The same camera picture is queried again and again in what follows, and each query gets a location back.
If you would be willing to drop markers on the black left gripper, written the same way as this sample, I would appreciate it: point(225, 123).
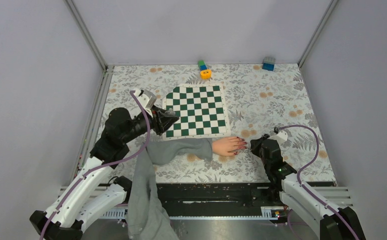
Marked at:
point(161, 125)

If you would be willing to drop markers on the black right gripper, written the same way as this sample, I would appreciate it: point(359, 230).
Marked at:
point(256, 144)

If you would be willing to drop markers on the clear nail polish bottle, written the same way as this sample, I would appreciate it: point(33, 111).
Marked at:
point(170, 113)

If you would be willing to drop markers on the grey sleeved forearm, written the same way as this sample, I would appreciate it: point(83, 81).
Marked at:
point(146, 217)

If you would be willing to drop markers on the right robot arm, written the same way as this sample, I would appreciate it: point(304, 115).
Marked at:
point(327, 219)

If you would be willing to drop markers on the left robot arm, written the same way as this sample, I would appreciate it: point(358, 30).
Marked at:
point(73, 212)

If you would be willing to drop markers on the person's hand with painted nails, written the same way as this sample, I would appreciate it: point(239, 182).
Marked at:
point(228, 146)

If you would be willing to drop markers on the green white chess mat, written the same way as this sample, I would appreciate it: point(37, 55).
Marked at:
point(202, 112)

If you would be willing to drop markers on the floral tablecloth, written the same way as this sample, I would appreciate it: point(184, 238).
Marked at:
point(257, 100)

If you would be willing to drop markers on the yellow toy block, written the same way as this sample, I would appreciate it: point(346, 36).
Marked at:
point(206, 74)

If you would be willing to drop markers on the green blue toy block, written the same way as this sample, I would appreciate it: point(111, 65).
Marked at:
point(202, 66)

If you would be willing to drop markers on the blue grey toy block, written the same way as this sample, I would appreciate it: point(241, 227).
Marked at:
point(269, 63)

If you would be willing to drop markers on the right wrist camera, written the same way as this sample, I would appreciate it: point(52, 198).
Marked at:
point(280, 135)

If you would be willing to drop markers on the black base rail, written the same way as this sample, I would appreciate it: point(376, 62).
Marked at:
point(220, 200)

